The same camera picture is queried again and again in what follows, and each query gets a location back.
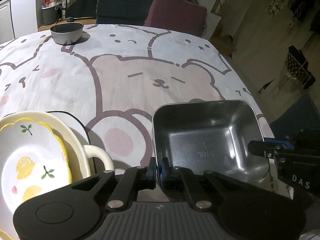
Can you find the grey trash bin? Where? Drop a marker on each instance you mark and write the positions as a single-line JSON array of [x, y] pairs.
[[50, 14]]

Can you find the black have a nice day cloth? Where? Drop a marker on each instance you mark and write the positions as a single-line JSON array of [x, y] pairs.
[[81, 8]]

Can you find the bear pattern tablecloth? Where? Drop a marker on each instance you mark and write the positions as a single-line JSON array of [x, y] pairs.
[[114, 79]]

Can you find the round steel bowl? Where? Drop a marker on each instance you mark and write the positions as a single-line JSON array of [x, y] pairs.
[[67, 33]]

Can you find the white square plate blue rim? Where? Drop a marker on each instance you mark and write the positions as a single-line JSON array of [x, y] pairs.
[[75, 125]]

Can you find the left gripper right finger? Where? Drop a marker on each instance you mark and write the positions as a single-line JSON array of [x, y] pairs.
[[180, 183]]

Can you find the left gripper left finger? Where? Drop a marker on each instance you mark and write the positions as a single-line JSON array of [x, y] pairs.
[[133, 180]]

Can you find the lemon pattern scalloped bowl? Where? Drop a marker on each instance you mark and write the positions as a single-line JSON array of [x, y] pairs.
[[34, 161]]

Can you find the steel rectangular container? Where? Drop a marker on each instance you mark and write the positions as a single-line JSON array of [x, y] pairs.
[[210, 135]]

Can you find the dark green chair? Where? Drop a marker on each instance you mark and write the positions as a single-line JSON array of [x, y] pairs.
[[131, 12]]

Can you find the cream two-handled bowl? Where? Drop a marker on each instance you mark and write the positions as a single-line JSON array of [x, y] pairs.
[[77, 155]]

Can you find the black net basket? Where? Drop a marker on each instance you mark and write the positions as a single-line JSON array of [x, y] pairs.
[[297, 67]]

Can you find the maroon chair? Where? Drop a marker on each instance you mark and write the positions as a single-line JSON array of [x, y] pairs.
[[177, 15]]

